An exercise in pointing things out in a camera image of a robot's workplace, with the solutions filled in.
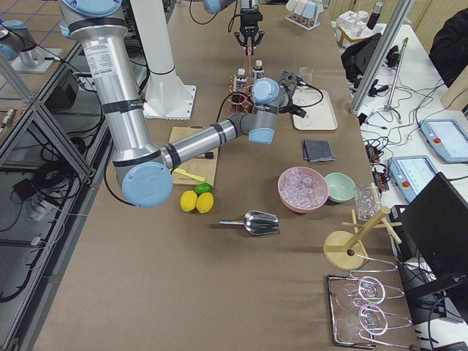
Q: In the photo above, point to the green lime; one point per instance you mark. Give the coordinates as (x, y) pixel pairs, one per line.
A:
(203, 188)

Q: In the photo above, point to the cream rabbit tray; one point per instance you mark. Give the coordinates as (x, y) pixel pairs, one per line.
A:
(320, 117)

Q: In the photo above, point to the black wire glass rack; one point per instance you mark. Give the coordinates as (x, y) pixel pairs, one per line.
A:
(395, 321)

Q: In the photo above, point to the glass mug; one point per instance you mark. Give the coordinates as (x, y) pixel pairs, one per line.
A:
(367, 201)

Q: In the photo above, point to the white cup drying rack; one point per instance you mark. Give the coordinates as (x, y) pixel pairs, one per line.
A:
(304, 13)

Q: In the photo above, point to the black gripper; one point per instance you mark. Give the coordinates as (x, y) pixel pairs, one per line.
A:
(291, 104)
(248, 19)

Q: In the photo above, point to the clear wine glass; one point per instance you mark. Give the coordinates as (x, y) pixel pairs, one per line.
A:
(305, 74)

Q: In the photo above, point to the green bowl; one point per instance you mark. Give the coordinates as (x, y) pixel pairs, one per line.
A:
(341, 187)

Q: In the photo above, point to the steel muddler black tip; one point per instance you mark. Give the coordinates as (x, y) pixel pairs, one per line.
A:
(207, 155)

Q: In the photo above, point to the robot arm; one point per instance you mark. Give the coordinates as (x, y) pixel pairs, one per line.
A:
(216, 6)
(143, 169)

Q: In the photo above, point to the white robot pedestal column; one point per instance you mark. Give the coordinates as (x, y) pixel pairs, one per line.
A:
(152, 28)

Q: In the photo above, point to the teach pendant tablet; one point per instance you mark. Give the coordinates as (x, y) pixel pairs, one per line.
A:
(447, 138)
(411, 174)

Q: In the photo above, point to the black monitor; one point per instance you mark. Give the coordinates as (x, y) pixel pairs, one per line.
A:
(436, 221)

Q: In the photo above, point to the aluminium frame post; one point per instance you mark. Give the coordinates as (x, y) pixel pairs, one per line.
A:
(383, 46)

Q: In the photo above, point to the wooden mug tree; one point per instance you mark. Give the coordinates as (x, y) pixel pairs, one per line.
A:
(345, 250)

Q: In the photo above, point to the metal rod with green tip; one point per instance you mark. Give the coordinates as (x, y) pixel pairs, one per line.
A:
(388, 107)

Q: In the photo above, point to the bamboo cutting board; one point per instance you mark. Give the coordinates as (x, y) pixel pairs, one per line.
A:
(199, 166)

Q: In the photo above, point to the metal ice scoop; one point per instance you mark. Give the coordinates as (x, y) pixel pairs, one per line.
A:
(257, 223)

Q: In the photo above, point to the yellow lemon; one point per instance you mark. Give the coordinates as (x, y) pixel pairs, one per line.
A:
(188, 200)
(205, 202)

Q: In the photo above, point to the yellow plastic knife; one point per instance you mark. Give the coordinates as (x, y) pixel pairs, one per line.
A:
(190, 175)

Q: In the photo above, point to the hanging wine glass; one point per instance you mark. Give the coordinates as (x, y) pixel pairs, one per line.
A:
(354, 326)
(358, 292)

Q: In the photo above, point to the black usb hub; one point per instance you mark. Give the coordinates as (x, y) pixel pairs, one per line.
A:
(373, 153)
(381, 180)

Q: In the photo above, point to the copper wire bottle basket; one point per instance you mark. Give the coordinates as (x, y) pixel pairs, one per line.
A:
(240, 100)

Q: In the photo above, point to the black thermos bottle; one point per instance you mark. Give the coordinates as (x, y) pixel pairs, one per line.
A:
(374, 15)

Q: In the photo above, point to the clear ice cubes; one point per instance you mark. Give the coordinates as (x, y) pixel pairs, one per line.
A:
(302, 187)

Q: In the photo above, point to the pink bowl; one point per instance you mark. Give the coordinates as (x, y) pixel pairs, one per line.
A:
(302, 194)

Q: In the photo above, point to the grey folded cloth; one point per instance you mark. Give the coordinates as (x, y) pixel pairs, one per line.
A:
(317, 151)

